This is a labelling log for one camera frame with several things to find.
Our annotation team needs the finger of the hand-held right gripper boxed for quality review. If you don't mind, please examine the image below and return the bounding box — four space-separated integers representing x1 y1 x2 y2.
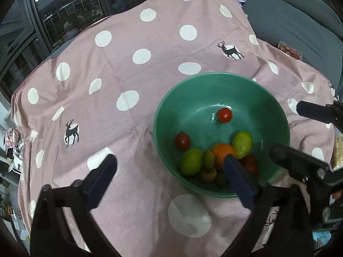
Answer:
269 144 331 184
296 100 343 129

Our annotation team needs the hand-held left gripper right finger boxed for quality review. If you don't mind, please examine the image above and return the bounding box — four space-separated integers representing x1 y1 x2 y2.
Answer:
222 154 314 257

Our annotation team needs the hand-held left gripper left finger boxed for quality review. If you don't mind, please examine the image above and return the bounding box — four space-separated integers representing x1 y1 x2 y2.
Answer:
29 154 118 257

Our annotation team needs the red tomato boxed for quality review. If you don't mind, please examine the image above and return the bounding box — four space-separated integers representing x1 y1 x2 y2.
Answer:
175 130 191 150
216 108 233 124
241 155 258 166
244 164 258 177

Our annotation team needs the small brownish green fruit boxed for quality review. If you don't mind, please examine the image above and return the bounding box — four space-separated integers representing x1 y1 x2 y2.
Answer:
199 167 217 183

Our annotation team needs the orange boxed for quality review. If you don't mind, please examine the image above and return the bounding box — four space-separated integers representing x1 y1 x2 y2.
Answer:
212 143 238 170

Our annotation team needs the oval light green fruit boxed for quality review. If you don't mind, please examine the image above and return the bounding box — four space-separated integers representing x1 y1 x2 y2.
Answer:
231 131 253 159

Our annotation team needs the pointed small green fruit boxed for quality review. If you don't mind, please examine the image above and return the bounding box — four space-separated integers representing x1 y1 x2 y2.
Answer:
202 150 215 170

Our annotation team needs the green plastic bowl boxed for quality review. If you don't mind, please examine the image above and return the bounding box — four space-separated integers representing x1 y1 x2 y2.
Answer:
153 72 290 198

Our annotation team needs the red snack packet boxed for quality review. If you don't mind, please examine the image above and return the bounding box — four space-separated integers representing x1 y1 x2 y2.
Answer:
277 41 303 60

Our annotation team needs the grey sofa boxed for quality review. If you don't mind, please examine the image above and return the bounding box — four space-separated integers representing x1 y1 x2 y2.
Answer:
242 0 343 86

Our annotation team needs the pile of clothes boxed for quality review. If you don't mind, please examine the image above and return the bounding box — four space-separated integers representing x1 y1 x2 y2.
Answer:
3 127 25 172

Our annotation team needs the pink polka-dot blanket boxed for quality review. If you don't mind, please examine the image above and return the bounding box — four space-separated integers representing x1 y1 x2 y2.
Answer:
11 0 343 257

